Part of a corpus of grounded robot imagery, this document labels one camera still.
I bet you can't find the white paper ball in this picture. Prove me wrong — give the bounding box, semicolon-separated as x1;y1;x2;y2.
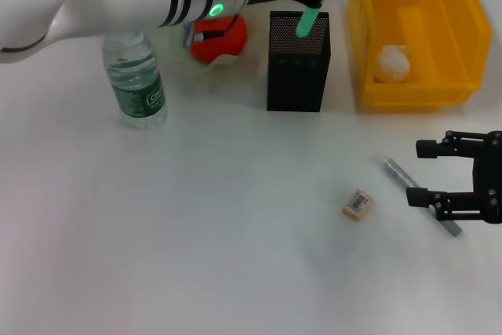
376;44;412;83

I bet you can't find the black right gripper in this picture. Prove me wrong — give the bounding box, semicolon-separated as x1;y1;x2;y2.
406;129;502;226

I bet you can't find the red-orange knitted fruit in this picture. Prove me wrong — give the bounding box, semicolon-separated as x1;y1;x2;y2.
190;13;249;64

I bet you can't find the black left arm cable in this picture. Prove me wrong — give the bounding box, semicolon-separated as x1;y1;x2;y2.
182;13;241;45

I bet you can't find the beige eraser with barcode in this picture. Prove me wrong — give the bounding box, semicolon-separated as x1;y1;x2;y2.
341;188;375;223

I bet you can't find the grey marker pen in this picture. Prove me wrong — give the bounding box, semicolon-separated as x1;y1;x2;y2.
380;155;464;239

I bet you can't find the clear water bottle green label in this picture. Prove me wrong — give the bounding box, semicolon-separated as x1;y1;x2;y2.
101;31;168;130

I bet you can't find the yellow plastic storage bin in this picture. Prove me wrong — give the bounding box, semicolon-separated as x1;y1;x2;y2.
345;0;493;111

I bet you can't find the black mesh pen holder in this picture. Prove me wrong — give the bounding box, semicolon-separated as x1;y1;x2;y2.
266;10;333;112

